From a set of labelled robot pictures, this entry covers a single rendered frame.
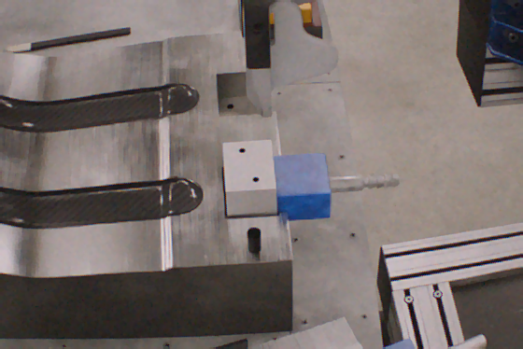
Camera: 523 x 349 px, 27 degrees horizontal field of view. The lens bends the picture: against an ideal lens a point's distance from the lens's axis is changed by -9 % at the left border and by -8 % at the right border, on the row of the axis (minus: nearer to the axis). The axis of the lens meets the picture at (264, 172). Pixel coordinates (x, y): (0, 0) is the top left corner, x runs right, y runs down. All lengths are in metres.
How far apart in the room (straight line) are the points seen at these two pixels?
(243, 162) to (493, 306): 0.88
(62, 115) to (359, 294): 0.29
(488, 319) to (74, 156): 0.88
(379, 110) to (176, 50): 1.28
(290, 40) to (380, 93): 1.55
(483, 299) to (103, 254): 0.93
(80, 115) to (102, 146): 0.05
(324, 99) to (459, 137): 1.15
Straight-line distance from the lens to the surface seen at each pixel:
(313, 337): 0.83
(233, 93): 0.99
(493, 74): 1.17
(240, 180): 0.84
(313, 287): 0.93
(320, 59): 0.74
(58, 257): 0.86
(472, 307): 1.67
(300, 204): 0.86
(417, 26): 2.46
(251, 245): 0.83
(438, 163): 2.15
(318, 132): 1.04
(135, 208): 0.88
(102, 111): 0.96
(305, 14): 1.13
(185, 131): 0.92
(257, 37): 0.70
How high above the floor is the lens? 1.53
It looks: 46 degrees down
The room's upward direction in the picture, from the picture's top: 2 degrees counter-clockwise
